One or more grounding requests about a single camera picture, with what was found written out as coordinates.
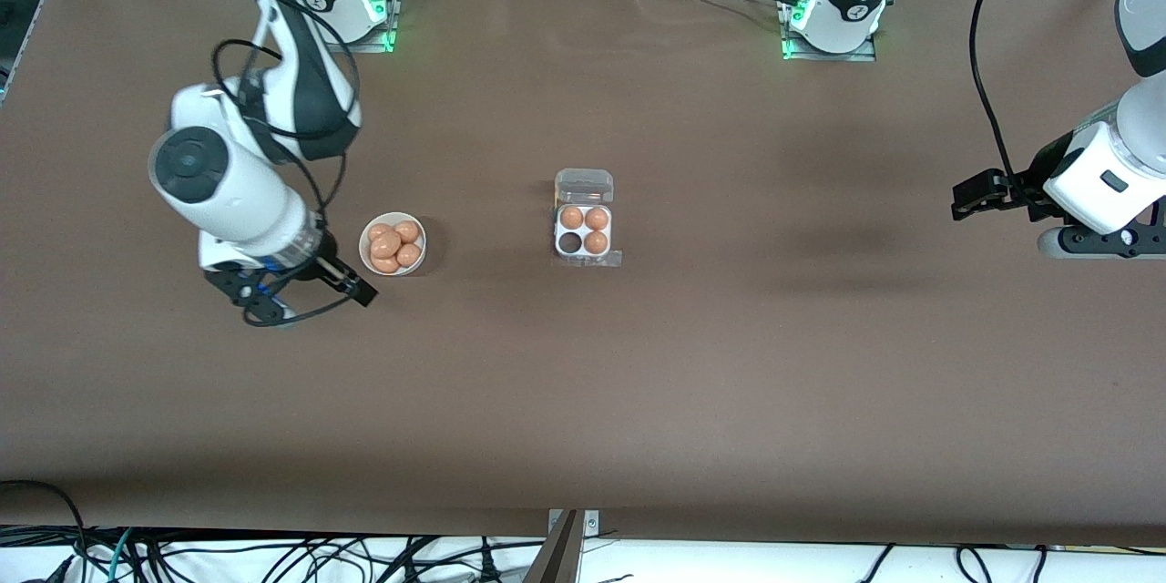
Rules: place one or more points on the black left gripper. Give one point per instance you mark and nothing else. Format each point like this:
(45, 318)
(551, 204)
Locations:
(1027, 186)

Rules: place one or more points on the clear plastic egg carton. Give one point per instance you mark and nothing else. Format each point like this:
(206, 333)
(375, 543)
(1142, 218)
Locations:
(583, 187)

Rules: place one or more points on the small metal bracket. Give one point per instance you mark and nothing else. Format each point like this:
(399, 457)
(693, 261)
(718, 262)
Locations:
(592, 524)

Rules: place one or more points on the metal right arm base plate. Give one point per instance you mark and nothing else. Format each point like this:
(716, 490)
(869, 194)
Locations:
(383, 41)

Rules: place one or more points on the white round bowl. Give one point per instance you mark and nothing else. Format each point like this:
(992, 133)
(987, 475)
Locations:
(363, 248)

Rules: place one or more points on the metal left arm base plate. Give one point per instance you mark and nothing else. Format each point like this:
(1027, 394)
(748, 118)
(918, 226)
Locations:
(861, 55)

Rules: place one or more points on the brown egg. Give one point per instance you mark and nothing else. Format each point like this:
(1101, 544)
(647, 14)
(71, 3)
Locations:
(411, 255)
(386, 245)
(596, 242)
(407, 230)
(376, 230)
(597, 219)
(571, 218)
(384, 265)

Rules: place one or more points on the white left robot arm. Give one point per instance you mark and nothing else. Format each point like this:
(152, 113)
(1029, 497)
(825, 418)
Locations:
(852, 0)

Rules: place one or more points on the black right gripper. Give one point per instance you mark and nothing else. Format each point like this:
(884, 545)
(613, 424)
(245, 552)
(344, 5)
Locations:
(325, 268)

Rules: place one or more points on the brown table cover sheet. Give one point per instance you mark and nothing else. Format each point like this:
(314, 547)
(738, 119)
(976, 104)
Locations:
(729, 383)

